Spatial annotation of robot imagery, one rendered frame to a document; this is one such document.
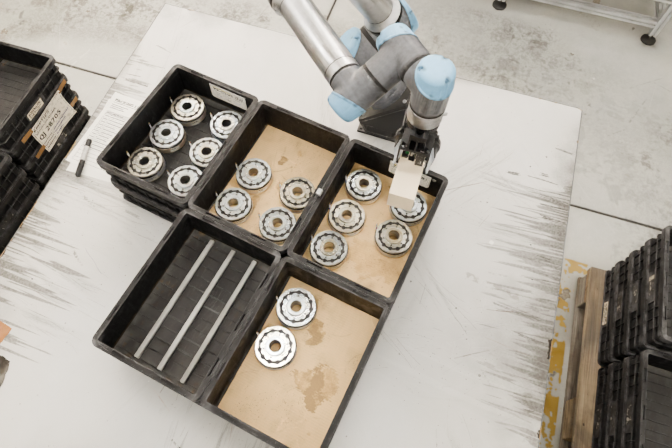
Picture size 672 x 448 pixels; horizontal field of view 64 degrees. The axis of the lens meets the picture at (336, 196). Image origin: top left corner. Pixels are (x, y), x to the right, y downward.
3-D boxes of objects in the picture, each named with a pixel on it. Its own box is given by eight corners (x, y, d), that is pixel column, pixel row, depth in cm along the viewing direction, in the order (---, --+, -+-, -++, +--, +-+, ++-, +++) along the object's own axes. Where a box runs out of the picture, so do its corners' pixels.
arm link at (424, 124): (413, 85, 111) (452, 95, 110) (410, 99, 115) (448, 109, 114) (405, 114, 108) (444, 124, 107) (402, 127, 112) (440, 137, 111)
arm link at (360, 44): (351, 75, 174) (324, 47, 166) (383, 47, 170) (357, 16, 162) (359, 92, 164) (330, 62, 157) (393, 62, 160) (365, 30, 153)
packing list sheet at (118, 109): (110, 91, 188) (109, 90, 187) (170, 108, 185) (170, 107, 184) (60, 168, 173) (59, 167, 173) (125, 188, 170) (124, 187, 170)
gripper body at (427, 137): (394, 161, 122) (400, 131, 111) (403, 131, 125) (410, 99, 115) (427, 170, 121) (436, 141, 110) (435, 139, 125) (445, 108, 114)
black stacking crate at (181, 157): (185, 87, 175) (176, 64, 165) (264, 121, 169) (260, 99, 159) (109, 182, 158) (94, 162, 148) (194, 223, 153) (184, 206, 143)
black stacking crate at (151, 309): (194, 225, 153) (185, 207, 142) (286, 270, 147) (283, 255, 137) (107, 352, 136) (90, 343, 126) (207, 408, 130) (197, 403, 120)
